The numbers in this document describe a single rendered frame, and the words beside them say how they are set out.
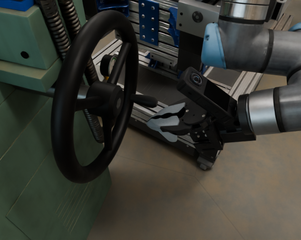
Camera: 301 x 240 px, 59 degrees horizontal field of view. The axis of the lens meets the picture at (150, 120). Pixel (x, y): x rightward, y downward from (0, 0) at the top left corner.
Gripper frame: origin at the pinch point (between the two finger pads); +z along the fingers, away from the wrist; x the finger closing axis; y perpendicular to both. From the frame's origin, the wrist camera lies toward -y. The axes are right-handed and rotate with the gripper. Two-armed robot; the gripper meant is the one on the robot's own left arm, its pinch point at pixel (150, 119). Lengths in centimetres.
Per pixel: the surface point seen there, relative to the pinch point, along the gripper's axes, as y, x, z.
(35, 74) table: -21.6, -9.5, 5.5
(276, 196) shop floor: 86, 32, -7
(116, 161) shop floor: 48, 27, 58
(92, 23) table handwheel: -24.1, -6.4, -7.1
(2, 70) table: -24.2, -10.3, 10.4
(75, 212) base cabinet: 28, -9, 43
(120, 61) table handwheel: -14.4, 0.6, -1.5
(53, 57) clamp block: -21.7, -6.1, 3.8
